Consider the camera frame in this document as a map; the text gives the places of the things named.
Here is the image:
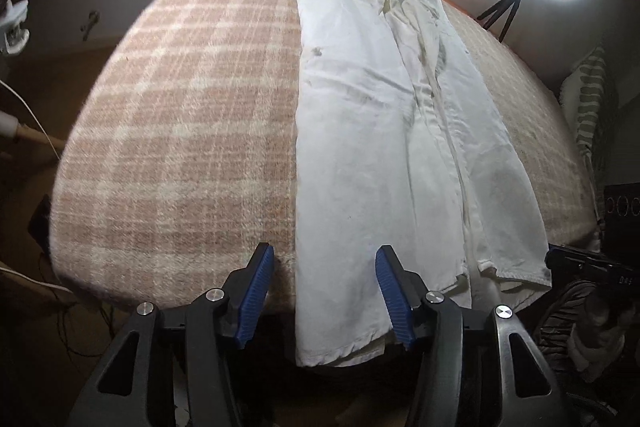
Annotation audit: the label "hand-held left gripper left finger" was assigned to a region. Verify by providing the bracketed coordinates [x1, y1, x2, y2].
[75, 243, 275, 427]

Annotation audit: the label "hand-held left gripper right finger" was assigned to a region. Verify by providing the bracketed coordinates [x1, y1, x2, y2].
[376, 245, 571, 427]

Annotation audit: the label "white long-sleeved shirt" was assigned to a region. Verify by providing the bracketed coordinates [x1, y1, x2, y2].
[292, 0, 553, 369]

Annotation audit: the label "black box with circles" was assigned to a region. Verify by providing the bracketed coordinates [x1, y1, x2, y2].
[602, 183, 640, 254]

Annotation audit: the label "person's striped pants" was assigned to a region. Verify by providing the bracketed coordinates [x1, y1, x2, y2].
[532, 281, 603, 360]

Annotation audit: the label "white fuzzy cloth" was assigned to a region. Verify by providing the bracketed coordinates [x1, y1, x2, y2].
[572, 319, 632, 384]

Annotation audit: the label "green striped pillow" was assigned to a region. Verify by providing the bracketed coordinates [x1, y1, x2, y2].
[559, 47, 621, 219]

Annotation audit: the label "beige plaid blanket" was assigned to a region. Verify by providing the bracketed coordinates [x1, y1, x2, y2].
[49, 0, 601, 314]

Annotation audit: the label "white clip desk lamp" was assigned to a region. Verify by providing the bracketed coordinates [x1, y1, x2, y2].
[0, 0, 30, 56]

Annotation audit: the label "black ring light tripod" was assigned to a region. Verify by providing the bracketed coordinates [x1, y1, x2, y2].
[475, 0, 528, 42]

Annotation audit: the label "white lamp cable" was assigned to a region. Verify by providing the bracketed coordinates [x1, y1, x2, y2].
[0, 78, 74, 294]

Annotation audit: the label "metal wall valve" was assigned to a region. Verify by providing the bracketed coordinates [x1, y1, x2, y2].
[82, 10, 101, 41]

